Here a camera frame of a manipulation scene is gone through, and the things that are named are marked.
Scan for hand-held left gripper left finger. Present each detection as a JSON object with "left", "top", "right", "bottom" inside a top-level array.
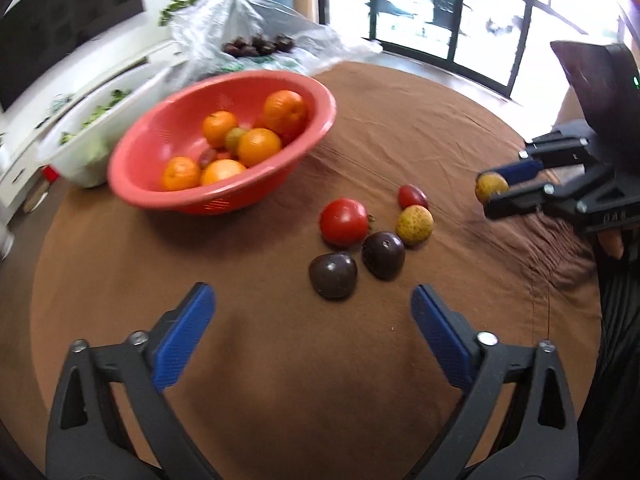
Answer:
[{"left": 45, "top": 282, "right": 221, "bottom": 480}]

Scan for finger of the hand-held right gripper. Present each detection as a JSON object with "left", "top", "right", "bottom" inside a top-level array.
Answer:
[
  {"left": 500, "top": 130, "right": 601, "bottom": 186},
  {"left": 483, "top": 166, "right": 625, "bottom": 221}
]

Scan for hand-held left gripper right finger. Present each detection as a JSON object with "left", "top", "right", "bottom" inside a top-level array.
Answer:
[{"left": 410, "top": 284, "right": 581, "bottom": 480}]

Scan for yellow green jujube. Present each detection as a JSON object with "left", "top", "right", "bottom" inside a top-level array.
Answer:
[
  {"left": 395, "top": 205, "right": 434, "bottom": 247},
  {"left": 224, "top": 127, "right": 248, "bottom": 155},
  {"left": 474, "top": 172, "right": 510, "bottom": 205}
]

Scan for orange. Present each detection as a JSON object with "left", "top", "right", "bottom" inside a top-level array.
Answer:
[
  {"left": 200, "top": 159, "right": 248, "bottom": 187},
  {"left": 160, "top": 156, "right": 202, "bottom": 192},
  {"left": 237, "top": 128, "right": 283, "bottom": 168},
  {"left": 202, "top": 110, "right": 240, "bottom": 148}
]

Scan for red plastic colander basin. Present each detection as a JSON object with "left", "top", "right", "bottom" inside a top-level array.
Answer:
[{"left": 107, "top": 70, "right": 337, "bottom": 216}]

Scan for bumpy deep orange mandarin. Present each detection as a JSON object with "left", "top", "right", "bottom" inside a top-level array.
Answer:
[{"left": 262, "top": 90, "right": 309, "bottom": 135}]

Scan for person's right hand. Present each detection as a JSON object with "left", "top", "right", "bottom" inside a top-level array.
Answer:
[{"left": 597, "top": 227, "right": 626, "bottom": 260}]

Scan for dark purple tomato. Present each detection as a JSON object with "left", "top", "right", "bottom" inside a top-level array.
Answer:
[
  {"left": 308, "top": 252, "right": 359, "bottom": 300},
  {"left": 361, "top": 231, "right": 406, "bottom": 281}
]

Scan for red tomato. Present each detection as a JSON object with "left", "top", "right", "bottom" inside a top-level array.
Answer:
[{"left": 319, "top": 198, "right": 370, "bottom": 248}]

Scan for black outdoor chair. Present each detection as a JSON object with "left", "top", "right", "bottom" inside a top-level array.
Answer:
[
  {"left": 365, "top": 0, "right": 416, "bottom": 21},
  {"left": 425, "top": 0, "right": 473, "bottom": 36}
]

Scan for person's dark clothing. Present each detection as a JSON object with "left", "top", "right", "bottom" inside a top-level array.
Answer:
[{"left": 577, "top": 230, "right": 640, "bottom": 480}]

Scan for white plastic basin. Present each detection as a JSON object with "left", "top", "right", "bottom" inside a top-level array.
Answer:
[{"left": 37, "top": 62, "right": 186, "bottom": 189}]

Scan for white television cabinet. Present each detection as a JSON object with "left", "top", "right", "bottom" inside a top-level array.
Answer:
[{"left": 0, "top": 40, "right": 186, "bottom": 226}]

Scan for leafy greens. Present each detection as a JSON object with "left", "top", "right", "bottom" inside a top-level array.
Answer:
[{"left": 60, "top": 89, "right": 131, "bottom": 161}]

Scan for green white printed bag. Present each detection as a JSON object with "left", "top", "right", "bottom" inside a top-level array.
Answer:
[{"left": 220, "top": 55, "right": 306, "bottom": 77}]

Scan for pile of dark purple tomatoes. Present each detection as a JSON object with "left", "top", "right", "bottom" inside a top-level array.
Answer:
[{"left": 221, "top": 33, "right": 296, "bottom": 58}]

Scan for clear plastic bag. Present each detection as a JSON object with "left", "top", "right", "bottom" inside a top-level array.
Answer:
[{"left": 170, "top": 0, "right": 383, "bottom": 83}]

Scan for small bushy green plant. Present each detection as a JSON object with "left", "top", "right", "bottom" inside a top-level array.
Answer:
[{"left": 159, "top": 0, "right": 201, "bottom": 27}]

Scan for black window frame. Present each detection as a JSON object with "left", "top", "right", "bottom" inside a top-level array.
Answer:
[{"left": 315, "top": 0, "right": 640, "bottom": 106}]

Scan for black wall television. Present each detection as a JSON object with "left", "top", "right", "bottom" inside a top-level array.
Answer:
[{"left": 0, "top": 0, "right": 146, "bottom": 111}]

